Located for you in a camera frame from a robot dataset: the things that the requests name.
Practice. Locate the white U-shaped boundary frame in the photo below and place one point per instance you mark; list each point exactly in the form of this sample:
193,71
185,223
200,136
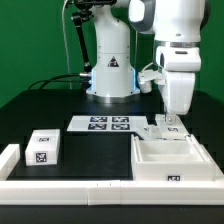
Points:
105,192

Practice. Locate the white marker base plate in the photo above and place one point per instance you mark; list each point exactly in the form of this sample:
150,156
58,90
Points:
106,123

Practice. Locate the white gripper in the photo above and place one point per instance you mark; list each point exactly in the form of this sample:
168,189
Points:
178,67

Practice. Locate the white cabinet top block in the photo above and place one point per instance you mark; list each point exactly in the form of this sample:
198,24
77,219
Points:
43,147

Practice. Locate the white cabinet body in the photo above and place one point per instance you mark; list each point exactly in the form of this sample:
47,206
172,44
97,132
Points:
171,160

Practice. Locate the white cabinet door panel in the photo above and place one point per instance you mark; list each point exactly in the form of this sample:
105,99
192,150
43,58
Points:
150,132

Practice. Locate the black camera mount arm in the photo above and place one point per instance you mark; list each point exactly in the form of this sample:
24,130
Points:
84,15

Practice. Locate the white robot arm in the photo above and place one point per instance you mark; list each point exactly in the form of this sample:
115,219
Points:
175,25

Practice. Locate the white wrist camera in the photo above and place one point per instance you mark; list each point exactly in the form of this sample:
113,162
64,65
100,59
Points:
146,77

